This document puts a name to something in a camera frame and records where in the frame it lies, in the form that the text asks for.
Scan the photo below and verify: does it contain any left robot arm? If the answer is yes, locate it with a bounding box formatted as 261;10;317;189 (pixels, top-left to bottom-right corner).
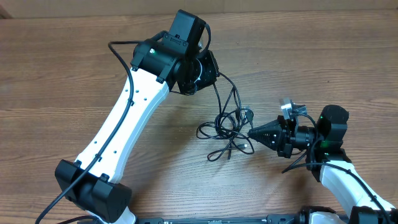
55;10;219;223

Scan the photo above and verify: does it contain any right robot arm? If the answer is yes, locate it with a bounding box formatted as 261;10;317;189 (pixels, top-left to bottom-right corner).
248;102;397;223

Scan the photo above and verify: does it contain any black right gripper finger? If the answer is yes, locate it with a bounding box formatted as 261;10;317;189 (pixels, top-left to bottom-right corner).
248;119;283;137
249;133;282;151

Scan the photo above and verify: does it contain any black usb cable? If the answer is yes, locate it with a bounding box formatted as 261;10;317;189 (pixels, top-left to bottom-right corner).
195;72;256;162

